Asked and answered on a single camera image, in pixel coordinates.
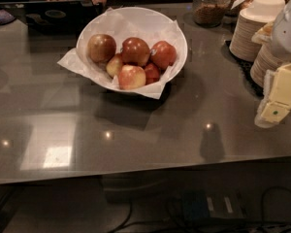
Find white paper liner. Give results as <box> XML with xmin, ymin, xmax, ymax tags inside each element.
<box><xmin>58</xmin><ymin>7</ymin><xmax>187</xmax><ymax>99</ymax></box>

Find black box under table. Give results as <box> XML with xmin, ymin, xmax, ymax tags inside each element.
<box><xmin>181</xmin><ymin>190</ymin><xmax>246</xmax><ymax>225</ymax></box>

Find black cable on floor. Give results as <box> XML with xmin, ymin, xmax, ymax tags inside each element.
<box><xmin>106</xmin><ymin>197</ymin><xmax>291</xmax><ymax>233</ymax></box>

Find white bowl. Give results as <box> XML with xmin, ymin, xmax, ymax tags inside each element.
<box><xmin>76</xmin><ymin>7</ymin><xmax>187</xmax><ymax>99</ymax></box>

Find black laptop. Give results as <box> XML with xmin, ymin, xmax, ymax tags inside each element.
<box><xmin>0</xmin><ymin>0</ymin><xmax>103</xmax><ymax>35</ymax></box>

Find yellow-red small apple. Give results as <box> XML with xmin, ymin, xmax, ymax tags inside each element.
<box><xmin>106</xmin><ymin>53</ymin><xmax>123</xmax><ymax>78</ymax></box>

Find stack of paper plates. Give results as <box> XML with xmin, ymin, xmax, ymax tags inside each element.
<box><xmin>229</xmin><ymin>8</ymin><xmax>273</xmax><ymax>62</ymax></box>

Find glass jar with granola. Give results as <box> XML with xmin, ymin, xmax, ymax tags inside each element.
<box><xmin>192</xmin><ymin>0</ymin><xmax>231</xmax><ymax>27</ymax></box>

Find person's right hand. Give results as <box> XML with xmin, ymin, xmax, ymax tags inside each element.
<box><xmin>90</xmin><ymin>0</ymin><xmax>107</xmax><ymax>6</ymax></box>

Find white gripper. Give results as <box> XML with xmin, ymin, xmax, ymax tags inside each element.
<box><xmin>254</xmin><ymin>0</ymin><xmax>291</xmax><ymax>128</ymax></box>

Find small red apple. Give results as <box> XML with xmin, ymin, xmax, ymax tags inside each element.
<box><xmin>145</xmin><ymin>63</ymin><xmax>160</xmax><ymax>84</ymax></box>

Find pink-yellow front apple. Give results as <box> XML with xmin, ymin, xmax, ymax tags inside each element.
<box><xmin>118</xmin><ymin>65</ymin><xmax>146</xmax><ymax>90</ymax></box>

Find red apple right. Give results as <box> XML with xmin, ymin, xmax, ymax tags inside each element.
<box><xmin>150</xmin><ymin>41</ymin><xmax>177</xmax><ymax>70</ymax></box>

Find dark cloth item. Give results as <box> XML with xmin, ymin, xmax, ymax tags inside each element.
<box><xmin>0</xmin><ymin>10</ymin><xmax>16</xmax><ymax>25</ymax></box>

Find dark red apple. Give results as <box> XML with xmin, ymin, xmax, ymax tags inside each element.
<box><xmin>121</xmin><ymin>37</ymin><xmax>150</xmax><ymax>67</ymax></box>
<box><xmin>87</xmin><ymin>34</ymin><xmax>116</xmax><ymax>63</ymax></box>

